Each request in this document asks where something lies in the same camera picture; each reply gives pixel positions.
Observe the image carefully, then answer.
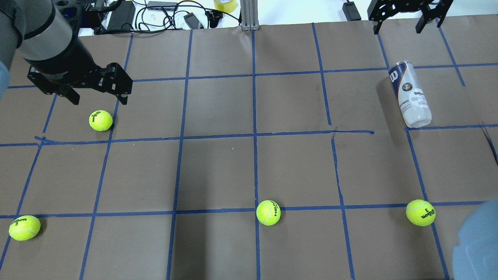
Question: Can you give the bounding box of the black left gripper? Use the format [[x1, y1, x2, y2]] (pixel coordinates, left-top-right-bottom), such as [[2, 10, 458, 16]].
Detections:
[[27, 60, 132, 106]]

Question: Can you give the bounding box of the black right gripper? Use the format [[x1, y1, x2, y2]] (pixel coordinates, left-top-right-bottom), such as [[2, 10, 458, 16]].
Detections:
[[367, 0, 453, 35]]

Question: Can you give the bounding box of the clear tennis ball can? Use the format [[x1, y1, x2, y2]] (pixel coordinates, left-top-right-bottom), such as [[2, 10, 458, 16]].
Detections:
[[388, 61, 432, 128]]

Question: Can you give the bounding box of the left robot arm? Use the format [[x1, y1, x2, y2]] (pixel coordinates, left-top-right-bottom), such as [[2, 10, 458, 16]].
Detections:
[[1, 0, 132, 105]]

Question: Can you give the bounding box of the near Wilson tennis ball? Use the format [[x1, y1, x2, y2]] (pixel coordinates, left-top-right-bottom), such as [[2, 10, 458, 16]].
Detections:
[[89, 110, 113, 131]]

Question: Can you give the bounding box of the wilson tennis ball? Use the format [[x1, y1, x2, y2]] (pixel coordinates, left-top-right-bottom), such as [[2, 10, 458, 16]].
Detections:
[[9, 215, 41, 241], [89, 110, 113, 131]]

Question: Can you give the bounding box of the far Wilson tennis ball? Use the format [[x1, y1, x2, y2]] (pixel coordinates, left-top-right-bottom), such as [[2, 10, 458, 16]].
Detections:
[[9, 215, 41, 241]]

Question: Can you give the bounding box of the tennis ball near right gripper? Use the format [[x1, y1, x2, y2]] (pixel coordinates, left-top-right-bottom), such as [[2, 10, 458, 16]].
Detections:
[[405, 199, 436, 227]]

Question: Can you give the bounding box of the centre Head tennis ball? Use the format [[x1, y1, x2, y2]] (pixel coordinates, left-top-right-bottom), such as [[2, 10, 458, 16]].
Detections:
[[256, 200, 281, 226]]

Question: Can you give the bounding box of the small black adapter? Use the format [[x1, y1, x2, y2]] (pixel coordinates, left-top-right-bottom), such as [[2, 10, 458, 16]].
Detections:
[[342, 0, 361, 21]]

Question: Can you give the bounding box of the black power adapter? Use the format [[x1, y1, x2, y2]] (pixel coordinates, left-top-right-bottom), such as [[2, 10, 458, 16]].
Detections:
[[106, 1, 135, 31]]

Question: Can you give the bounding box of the yellow tape roll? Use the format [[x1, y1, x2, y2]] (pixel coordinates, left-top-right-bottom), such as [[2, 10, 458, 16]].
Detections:
[[213, 0, 238, 14]]

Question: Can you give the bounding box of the black cables bundle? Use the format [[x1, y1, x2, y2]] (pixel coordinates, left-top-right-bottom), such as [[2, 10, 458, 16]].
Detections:
[[134, 0, 240, 31]]

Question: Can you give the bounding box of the aluminium frame post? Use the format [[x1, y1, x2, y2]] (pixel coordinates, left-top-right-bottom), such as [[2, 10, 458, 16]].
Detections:
[[240, 0, 260, 31]]

